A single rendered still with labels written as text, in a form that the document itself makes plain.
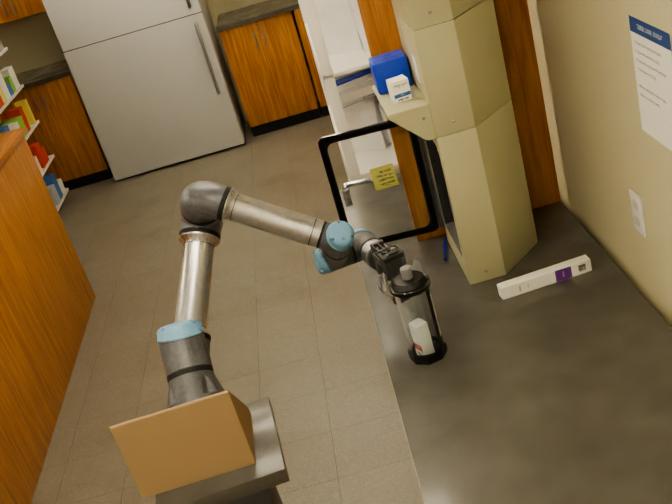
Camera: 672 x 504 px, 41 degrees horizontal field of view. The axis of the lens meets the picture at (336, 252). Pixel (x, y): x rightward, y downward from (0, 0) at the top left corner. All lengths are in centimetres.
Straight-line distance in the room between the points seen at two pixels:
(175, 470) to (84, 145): 577
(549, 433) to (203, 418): 79
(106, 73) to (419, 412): 563
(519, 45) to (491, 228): 59
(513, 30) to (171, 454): 159
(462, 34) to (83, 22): 526
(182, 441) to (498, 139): 120
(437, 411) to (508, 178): 78
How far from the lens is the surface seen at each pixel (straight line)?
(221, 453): 220
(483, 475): 200
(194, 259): 246
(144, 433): 217
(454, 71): 242
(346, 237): 234
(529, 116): 292
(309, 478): 363
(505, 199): 263
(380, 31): 274
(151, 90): 746
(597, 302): 248
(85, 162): 785
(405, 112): 243
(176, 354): 223
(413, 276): 228
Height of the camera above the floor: 226
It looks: 26 degrees down
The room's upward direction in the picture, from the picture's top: 17 degrees counter-clockwise
